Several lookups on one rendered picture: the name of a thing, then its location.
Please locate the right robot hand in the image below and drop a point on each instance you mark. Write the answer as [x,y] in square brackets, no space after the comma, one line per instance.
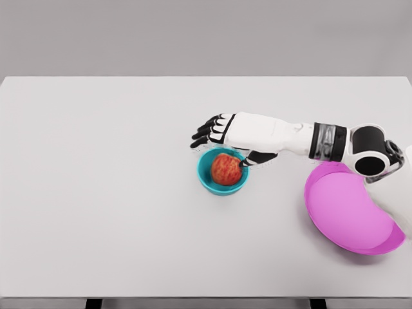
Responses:
[248,132]

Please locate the red apple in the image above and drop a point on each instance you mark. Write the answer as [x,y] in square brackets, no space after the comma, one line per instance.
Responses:
[226,169]

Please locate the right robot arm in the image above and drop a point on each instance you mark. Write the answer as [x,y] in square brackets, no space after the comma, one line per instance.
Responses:
[334,141]

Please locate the blue bowl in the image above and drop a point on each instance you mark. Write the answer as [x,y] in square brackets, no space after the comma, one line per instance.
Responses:
[222,188]

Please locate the pink plate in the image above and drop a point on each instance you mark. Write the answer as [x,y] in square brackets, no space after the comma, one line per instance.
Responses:
[344,212]

